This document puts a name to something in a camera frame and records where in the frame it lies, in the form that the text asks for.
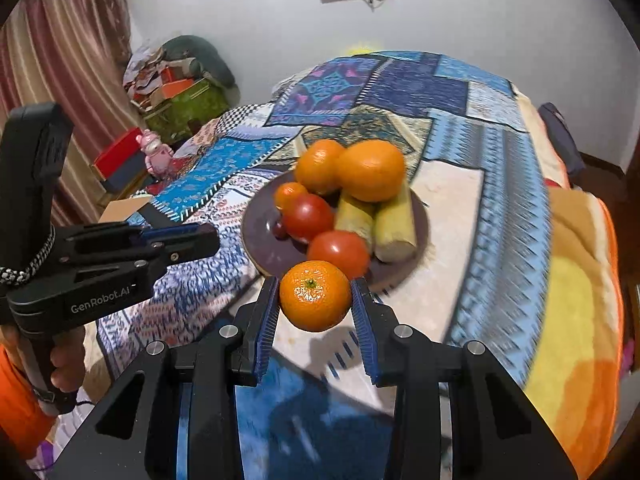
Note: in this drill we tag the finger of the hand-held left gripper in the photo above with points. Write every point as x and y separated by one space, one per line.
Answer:
170 230
200 247

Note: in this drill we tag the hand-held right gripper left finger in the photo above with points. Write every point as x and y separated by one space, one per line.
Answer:
265 332

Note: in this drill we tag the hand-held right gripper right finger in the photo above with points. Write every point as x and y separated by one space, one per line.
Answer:
364 332

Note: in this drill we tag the small tangerine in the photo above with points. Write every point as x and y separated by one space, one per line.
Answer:
291 195
315 296

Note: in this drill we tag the dark purple plate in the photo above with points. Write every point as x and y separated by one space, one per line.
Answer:
270 255

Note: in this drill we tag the red tomato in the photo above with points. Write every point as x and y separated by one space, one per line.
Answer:
339 255
308 217

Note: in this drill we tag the dark red grape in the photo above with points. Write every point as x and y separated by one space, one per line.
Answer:
280 230

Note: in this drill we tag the yellow corn cob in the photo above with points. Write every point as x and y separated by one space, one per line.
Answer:
395 227
354 219

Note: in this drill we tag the medium orange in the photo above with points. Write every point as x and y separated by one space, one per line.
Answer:
319 166

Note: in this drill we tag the large orange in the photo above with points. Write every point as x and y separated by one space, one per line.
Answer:
371 171

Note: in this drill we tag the person's left hand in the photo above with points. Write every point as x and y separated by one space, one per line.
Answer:
70 360

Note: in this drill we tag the cardboard box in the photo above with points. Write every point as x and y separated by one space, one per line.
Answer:
125 208

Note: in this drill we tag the dark grey box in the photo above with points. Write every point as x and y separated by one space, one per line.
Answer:
127 175

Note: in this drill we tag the pink toy figure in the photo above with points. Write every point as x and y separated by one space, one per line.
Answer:
156 152

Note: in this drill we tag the red box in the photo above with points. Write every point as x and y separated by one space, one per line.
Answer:
117 152

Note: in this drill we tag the checkered floral quilt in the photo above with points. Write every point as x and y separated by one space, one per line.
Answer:
220 130

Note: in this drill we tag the striped red beige curtain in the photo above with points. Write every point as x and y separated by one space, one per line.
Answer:
60 60

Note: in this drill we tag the green patterned box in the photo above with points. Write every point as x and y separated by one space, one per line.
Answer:
195 107

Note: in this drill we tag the orange box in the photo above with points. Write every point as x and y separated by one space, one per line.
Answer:
172 89

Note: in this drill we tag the pile of paper clutter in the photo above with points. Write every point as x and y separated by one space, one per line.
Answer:
145 70

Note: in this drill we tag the grey curved cushion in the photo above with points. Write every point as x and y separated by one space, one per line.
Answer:
200 57

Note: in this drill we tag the orange yellow fleece blanket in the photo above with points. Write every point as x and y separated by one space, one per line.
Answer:
575 285

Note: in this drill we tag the blue patchwork blanket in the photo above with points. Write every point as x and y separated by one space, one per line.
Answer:
350 85

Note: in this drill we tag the yellow object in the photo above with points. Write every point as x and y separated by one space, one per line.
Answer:
360 50

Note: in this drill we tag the dark bag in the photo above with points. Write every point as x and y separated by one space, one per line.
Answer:
560 135

